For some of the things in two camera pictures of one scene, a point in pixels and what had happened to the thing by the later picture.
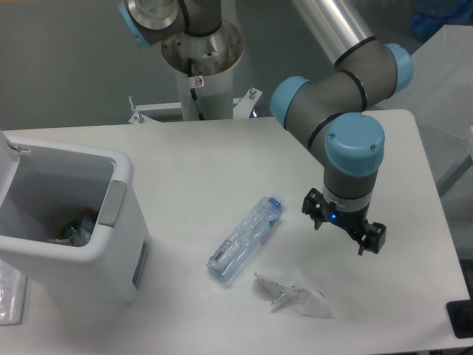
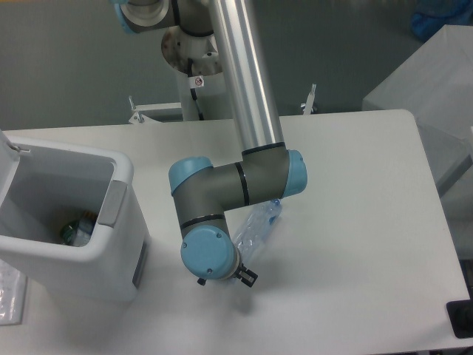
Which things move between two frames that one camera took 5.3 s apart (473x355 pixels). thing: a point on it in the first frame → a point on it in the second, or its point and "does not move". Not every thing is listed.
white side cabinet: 440,94 does not move
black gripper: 353,220 → 202,281
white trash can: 43,186 does not move
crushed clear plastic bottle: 230,254 does not move
